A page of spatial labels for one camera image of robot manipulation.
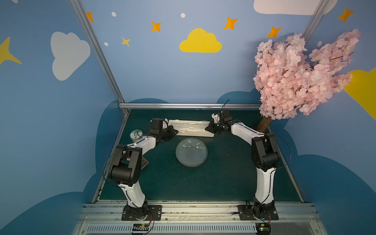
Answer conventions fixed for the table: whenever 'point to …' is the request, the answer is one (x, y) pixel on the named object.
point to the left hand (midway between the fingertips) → (179, 129)
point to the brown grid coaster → (144, 163)
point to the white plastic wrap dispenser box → (173, 122)
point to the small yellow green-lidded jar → (136, 135)
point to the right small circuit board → (263, 228)
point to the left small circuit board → (140, 227)
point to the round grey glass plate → (191, 152)
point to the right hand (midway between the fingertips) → (206, 127)
